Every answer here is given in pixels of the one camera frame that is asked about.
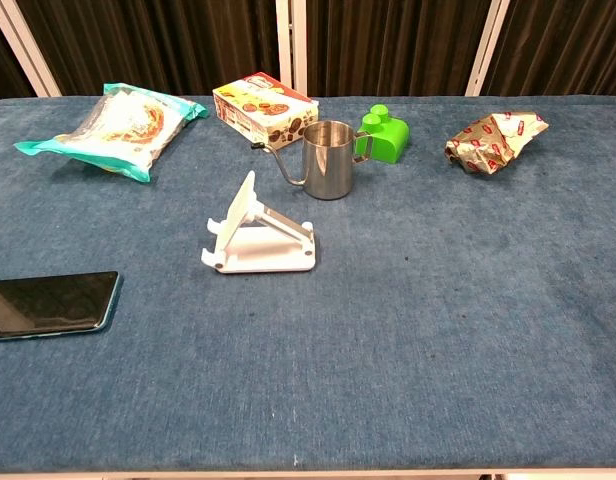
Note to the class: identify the white folding phone stand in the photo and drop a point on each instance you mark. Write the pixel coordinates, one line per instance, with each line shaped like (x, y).
(268, 250)

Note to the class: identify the steel mug with gooseneck spout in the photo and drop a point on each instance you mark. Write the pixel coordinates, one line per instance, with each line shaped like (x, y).
(328, 165)

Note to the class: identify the blue table cloth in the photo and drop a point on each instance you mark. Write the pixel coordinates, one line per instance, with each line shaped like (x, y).
(388, 325)

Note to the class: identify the green plastic building block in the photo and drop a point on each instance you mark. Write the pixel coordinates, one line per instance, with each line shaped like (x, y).
(388, 137)

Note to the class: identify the red yellow cookie box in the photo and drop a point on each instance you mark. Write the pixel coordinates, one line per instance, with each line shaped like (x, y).
(258, 107)

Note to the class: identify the crumpled gold foil wrapper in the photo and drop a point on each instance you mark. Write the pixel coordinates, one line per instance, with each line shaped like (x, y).
(488, 145)

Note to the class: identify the dark pleated curtain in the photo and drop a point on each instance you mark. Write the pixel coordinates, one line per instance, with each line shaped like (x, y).
(153, 45)
(568, 45)
(3, 70)
(388, 45)

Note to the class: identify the teal clear snack bag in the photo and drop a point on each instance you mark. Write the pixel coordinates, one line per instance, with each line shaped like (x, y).
(123, 130)

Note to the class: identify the white frame post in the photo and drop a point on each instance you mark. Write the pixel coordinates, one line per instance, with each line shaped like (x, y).
(488, 45)
(28, 55)
(290, 45)

